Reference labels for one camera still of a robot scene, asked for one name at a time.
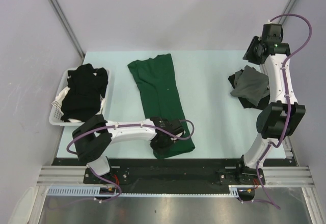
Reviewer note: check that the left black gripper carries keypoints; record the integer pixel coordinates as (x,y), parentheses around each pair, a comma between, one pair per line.
(154,146)

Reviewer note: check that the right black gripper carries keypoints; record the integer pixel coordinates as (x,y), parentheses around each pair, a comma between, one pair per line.
(249,55)

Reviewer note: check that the green t shirt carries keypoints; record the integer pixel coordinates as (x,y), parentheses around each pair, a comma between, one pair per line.
(155,79)

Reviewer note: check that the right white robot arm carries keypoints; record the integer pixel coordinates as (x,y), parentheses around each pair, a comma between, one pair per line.
(283,113)

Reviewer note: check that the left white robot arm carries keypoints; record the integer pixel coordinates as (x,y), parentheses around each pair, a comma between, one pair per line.
(92,138)

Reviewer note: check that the black t shirt in basket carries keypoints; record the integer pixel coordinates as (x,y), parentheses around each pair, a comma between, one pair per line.
(87,86)

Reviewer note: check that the white t shirt in basket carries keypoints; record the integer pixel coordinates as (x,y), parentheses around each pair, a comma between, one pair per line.
(59,99)

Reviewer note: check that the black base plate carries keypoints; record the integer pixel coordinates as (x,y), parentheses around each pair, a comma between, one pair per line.
(189,187)

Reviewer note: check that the blue slotted cable duct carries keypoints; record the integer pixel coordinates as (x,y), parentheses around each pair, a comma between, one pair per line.
(73,190)

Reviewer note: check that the left aluminium corner post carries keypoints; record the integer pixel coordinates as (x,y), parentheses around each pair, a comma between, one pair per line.
(67,27)

